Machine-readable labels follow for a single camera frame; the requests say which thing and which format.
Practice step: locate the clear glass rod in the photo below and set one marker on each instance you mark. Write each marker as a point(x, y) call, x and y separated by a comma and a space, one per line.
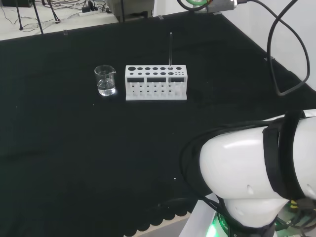
point(170, 49)

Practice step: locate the grey metal cabinet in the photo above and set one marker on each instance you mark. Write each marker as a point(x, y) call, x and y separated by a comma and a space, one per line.
point(130, 8)

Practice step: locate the white power strip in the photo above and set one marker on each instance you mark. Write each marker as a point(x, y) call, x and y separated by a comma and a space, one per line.
point(86, 12)

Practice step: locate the black bench cloth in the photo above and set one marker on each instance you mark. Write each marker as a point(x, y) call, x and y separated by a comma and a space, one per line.
point(74, 138)

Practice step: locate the clear glass beaker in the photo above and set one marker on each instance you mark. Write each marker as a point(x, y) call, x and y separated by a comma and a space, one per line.
point(105, 81)

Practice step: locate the grey camera box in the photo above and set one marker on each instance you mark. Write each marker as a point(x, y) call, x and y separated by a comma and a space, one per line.
point(221, 5)

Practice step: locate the white test tube rack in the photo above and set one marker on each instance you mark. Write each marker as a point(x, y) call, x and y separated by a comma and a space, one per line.
point(155, 83)

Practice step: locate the black tripod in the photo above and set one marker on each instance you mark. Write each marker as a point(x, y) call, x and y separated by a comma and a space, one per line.
point(37, 14)

